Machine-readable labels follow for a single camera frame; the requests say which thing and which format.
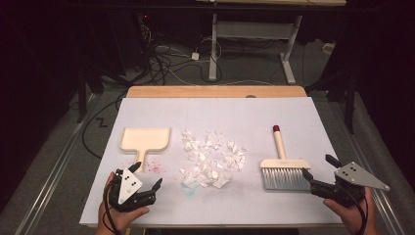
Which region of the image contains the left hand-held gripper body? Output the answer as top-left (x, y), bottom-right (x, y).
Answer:
top-left (107, 167), bottom-right (157, 213)

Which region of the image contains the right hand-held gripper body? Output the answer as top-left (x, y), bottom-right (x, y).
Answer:
top-left (309, 161), bottom-right (391, 209)

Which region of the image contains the cream brush with red cap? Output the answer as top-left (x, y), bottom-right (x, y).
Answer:
top-left (259, 124), bottom-right (312, 192)

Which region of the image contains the cream plastic dustpan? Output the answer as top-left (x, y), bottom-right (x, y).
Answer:
top-left (117, 126), bottom-right (171, 174)

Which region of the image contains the pile of white paper scraps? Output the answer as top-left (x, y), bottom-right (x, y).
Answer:
top-left (179, 129), bottom-right (249, 190)

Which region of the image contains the person's left hand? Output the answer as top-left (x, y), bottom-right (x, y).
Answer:
top-left (97, 171), bottom-right (151, 235)

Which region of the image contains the person's right hand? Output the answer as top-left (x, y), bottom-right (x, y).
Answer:
top-left (322, 188), bottom-right (380, 235)

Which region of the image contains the black metal stand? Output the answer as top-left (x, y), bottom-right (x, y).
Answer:
top-left (75, 63), bottom-right (88, 124)

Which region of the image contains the white foam board mat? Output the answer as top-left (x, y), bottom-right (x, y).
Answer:
top-left (78, 96), bottom-right (344, 228)

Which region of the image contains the wooden table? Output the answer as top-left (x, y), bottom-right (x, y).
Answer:
top-left (125, 85), bottom-right (308, 99)

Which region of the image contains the left hand-held gripper black cable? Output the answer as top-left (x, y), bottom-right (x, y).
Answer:
top-left (102, 180), bottom-right (122, 235)

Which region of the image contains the hand-held gripper black cable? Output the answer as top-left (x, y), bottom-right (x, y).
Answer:
top-left (102, 180), bottom-right (122, 235)
top-left (342, 187), bottom-right (370, 235)

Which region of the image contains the right hand-held gripper black cable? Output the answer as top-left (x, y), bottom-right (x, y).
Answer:
top-left (342, 187), bottom-right (370, 235)

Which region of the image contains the silver floor rail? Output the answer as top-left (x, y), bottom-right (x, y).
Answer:
top-left (322, 97), bottom-right (407, 235)
top-left (14, 93), bottom-right (97, 235)

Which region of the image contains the long black floor cable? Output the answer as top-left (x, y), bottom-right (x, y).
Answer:
top-left (81, 92), bottom-right (129, 161)

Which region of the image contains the white floor cable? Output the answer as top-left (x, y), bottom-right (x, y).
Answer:
top-left (164, 67), bottom-right (275, 87)

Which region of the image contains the tangle of black floor cables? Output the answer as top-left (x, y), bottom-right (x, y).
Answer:
top-left (135, 19), bottom-right (224, 86)

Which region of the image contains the white metal desk frame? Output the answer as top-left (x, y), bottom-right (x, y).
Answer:
top-left (195, 0), bottom-right (347, 85)

